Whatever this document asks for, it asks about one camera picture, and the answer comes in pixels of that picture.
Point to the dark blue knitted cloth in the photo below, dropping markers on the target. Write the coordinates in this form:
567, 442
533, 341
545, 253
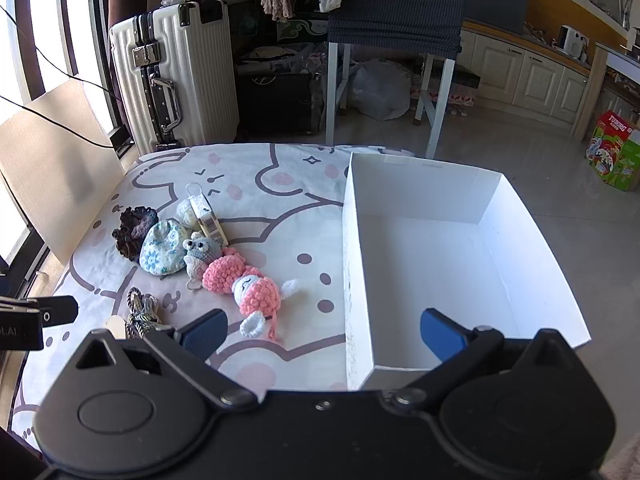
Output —
395, 5

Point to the pink crochet bunny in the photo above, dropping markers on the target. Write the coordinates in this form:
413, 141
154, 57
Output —
250, 290

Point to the dark low bench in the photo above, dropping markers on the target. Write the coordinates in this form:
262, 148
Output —
462, 79

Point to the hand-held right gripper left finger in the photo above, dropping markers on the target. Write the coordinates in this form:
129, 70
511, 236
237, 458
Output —
202, 334

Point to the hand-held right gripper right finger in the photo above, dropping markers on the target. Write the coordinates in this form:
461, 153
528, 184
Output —
440, 335

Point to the white countertop appliance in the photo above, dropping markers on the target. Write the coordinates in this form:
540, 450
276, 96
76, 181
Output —
570, 40

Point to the printed cartoon blanket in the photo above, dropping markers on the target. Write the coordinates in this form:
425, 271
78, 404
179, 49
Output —
280, 240

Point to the blue floral cloth pouch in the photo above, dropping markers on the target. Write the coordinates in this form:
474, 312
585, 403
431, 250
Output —
162, 250

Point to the white ribbed suitcase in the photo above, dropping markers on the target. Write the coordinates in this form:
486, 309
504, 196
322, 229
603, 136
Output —
200, 85

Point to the white cardboard box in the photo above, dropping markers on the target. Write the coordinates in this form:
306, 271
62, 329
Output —
425, 260

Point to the colourful printed carton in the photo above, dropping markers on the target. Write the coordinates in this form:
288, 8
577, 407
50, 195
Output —
612, 150

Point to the wooden desk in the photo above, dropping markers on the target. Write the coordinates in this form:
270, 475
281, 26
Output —
592, 90

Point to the white frame chair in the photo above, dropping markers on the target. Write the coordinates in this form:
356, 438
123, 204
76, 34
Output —
336, 90

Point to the black fabric bag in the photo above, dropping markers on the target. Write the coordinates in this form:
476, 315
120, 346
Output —
280, 102

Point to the white yarn ball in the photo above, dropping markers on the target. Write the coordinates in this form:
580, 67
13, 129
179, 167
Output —
185, 215

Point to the cream kitchen cabinets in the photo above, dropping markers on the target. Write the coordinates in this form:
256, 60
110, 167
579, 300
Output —
525, 75

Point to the beige cardboard sheet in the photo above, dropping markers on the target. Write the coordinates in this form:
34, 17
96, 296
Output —
50, 170

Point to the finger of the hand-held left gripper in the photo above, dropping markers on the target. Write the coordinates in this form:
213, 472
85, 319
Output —
60, 309

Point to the translucent plastic bag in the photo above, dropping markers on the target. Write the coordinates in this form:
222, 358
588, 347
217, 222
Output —
380, 90

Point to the dark purple scrunchie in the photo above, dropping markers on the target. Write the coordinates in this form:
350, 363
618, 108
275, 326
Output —
131, 232

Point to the grey crochet toy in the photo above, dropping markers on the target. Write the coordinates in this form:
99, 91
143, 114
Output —
200, 256

